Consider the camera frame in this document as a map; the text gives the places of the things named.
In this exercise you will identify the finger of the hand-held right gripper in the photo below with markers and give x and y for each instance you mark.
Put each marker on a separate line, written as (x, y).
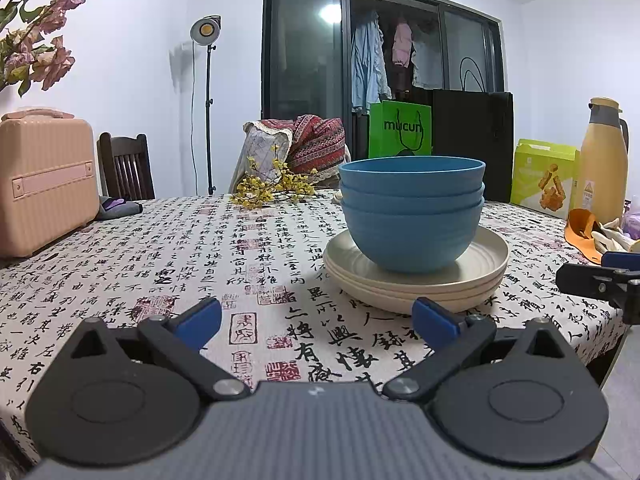
(620, 260)
(582, 280)

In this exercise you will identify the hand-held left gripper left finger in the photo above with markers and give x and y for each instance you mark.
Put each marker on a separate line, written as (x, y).
(200, 320)

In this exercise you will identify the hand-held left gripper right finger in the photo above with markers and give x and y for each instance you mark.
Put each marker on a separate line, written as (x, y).
(432, 320)

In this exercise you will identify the cream plate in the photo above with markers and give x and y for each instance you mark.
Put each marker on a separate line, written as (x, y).
(490, 255)
(390, 306)
(390, 294)

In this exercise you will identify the blue bowl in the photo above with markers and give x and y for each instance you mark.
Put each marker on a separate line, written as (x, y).
(410, 172)
(410, 201)
(410, 240)

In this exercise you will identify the white gloves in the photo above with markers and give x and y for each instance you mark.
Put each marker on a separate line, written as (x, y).
(615, 235)

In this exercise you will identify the purple item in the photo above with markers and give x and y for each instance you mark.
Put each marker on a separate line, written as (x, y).
(632, 222)

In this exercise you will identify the orange leather piece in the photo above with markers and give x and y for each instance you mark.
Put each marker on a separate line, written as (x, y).
(577, 230)

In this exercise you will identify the yellow thermos jug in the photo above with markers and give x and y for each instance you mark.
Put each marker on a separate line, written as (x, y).
(600, 160)

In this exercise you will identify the yellow-green snack box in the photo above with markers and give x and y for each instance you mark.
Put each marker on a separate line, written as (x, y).
(530, 175)

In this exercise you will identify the grey purple cloth pouch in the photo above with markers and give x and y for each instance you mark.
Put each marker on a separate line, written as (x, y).
(120, 209)

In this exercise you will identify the yellow flower branch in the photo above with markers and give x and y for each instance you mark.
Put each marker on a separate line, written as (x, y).
(255, 192)

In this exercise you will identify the dark wooden chair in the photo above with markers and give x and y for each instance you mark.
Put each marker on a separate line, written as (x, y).
(125, 170)

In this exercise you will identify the black paper bag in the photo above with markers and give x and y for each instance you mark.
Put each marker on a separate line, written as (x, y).
(495, 135)

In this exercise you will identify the green paper bag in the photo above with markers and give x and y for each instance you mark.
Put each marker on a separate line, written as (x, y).
(380, 145)

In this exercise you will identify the pink suitcase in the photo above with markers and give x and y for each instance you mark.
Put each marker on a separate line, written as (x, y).
(45, 185)

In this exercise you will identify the red patterned blanket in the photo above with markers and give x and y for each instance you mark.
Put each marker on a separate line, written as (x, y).
(315, 145)

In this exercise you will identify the hanging white garment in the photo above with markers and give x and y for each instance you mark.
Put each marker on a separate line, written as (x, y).
(427, 65)

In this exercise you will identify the hanging blue shirt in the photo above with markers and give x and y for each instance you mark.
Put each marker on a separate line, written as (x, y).
(367, 60)

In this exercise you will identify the hanging pink garment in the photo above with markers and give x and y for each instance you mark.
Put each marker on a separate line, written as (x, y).
(402, 42)

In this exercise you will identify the dark framed glass door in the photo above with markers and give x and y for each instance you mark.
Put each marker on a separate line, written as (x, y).
(305, 60)

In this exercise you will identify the studio light on stand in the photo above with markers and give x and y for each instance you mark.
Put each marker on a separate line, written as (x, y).
(205, 27)

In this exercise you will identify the pink artificial flowers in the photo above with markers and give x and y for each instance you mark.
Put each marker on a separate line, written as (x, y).
(55, 65)

